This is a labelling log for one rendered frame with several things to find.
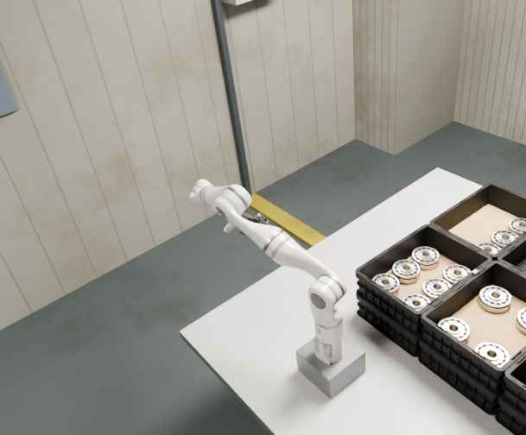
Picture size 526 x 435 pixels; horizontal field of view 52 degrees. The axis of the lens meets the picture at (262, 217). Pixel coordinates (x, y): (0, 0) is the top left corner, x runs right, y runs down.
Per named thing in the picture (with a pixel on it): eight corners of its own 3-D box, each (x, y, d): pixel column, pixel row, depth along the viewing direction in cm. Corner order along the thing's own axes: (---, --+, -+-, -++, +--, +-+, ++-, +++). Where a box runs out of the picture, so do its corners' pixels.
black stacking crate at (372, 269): (416, 340, 181) (418, 317, 174) (354, 293, 202) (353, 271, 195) (490, 283, 198) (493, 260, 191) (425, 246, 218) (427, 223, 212)
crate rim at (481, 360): (500, 379, 155) (501, 373, 153) (418, 321, 175) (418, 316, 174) (577, 308, 171) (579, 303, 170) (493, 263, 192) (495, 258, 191)
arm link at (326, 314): (328, 297, 157) (331, 336, 167) (346, 278, 163) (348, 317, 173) (303, 284, 163) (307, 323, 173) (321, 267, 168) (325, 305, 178)
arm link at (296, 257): (288, 226, 171) (269, 242, 166) (354, 283, 164) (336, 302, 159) (281, 242, 178) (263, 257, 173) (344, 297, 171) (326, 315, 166)
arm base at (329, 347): (332, 368, 177) (330, 333, 167) (311, 354, 183) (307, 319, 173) (350, 350, 182) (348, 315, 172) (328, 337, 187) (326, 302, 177)
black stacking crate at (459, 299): (496, 398, 161) (501, 374, 154) (417, 340, 181) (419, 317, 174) (570, 329, 177) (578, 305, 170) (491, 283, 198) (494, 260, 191)
